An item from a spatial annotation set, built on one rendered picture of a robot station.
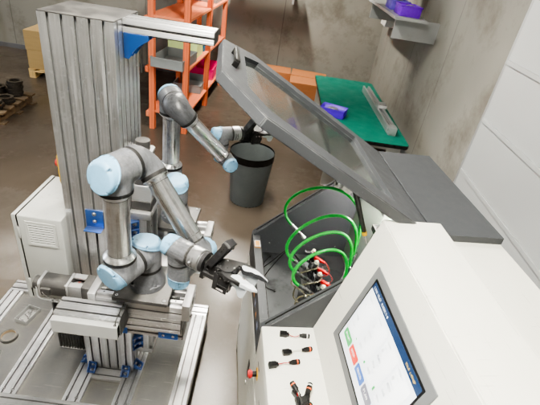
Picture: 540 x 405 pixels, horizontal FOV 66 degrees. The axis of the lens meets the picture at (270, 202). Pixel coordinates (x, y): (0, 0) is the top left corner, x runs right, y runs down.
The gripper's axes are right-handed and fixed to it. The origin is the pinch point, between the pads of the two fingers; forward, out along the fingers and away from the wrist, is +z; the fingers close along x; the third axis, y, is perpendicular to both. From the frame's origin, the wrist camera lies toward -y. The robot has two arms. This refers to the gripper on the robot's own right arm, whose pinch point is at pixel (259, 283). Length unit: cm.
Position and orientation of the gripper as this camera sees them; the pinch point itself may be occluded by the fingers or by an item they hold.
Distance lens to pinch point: 125.5
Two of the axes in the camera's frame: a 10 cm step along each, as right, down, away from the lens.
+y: -2.1, 8.8, 4.2
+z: 8.7, 3.6, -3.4
